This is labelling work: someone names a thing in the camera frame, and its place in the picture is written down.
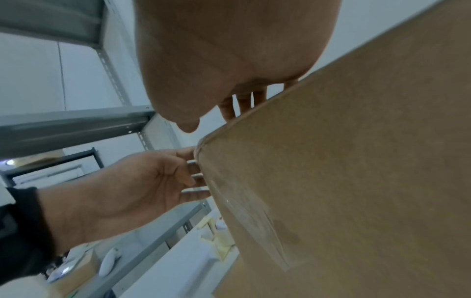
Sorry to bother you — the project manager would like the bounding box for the black framed shelf unit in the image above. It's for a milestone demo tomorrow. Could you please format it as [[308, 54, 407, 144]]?
[[0, 146, 106, 189]]

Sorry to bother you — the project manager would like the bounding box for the black marker wristband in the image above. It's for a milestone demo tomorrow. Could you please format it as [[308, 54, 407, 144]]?
[[0, 186, 62, 288]]

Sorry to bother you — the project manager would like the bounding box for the grey metal shelf rack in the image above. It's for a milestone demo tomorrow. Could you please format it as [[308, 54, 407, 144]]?
[[0, 0, 213, 298]]

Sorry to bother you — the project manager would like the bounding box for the brown cardboard box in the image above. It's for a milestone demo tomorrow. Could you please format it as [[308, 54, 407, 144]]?
[[193, 0, 471, 298]]

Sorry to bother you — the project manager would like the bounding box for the brown storage carton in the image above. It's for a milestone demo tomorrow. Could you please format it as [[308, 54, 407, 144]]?
[[48, 248, 102, 296]]

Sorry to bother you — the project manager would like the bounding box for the yellow white tape dispenser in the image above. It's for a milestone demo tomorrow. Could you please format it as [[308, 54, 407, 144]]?
[[197, 214, 237, 262]]

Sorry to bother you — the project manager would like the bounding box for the person's right hand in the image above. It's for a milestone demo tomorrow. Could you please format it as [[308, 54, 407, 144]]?
[[133, 0, 343, 134]]

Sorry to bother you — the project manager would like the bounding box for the person's left hand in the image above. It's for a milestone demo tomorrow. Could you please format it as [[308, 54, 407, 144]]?
[[36, 146, 212, 252]]

